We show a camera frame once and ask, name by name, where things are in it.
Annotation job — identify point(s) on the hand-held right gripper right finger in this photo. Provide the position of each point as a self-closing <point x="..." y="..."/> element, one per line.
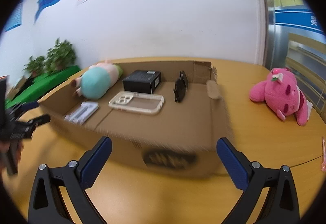
<point x="230" y="160"/>

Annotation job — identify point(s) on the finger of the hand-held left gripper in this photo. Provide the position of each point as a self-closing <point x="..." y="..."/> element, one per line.
<point x="38" y="120"/>
<point x="26" y="106"/>

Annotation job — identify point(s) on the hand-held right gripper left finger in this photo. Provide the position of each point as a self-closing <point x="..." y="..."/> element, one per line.
<point x="98" y="160"/>

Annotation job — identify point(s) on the cardboard box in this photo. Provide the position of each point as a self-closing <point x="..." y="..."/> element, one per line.
<point x="158" y="127"/>

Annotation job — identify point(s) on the clear phone case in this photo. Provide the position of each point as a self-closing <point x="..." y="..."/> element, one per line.
<point x="158" y="106"/>

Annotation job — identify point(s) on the black sunglasses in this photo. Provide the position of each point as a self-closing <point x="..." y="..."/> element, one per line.
<point x="180" y="88"/>

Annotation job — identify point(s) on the green cabinet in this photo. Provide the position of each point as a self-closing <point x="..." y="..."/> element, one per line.
<point x="43" y="83"/>

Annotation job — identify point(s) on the wooden desk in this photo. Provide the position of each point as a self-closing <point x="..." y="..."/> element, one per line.
<point x="259" y="142"/>

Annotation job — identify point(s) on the green potted plant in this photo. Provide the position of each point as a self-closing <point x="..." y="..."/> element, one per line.
<point x="61" y="55"/>
<point x="35" y="66"/>

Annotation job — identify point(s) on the small grey white packet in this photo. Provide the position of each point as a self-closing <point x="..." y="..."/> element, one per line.
<point x="82" y="111"/>

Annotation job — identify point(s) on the teal and pink plush pig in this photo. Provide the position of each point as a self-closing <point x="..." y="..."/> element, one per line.
<point x="98" y="83"/>

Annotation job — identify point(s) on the pink plush toy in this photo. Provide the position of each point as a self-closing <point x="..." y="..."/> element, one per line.
<point x="280" y="96"/>

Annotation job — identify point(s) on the black product box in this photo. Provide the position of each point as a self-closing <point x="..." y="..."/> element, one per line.
<point x="141" y="81"/>

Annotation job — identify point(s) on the pink pen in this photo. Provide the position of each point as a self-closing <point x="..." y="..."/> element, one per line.
<point x="323" y="155"/>

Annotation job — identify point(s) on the wooden slatted furniture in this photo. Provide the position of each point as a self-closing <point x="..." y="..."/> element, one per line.
<point x="305" y="55"/>

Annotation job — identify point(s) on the yellow sticky notes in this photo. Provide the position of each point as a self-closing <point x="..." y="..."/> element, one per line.
<point x="287" y="0"/>

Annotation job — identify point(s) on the blue framed wall notice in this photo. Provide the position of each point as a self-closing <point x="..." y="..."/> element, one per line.
<point x="15" y="16"/>

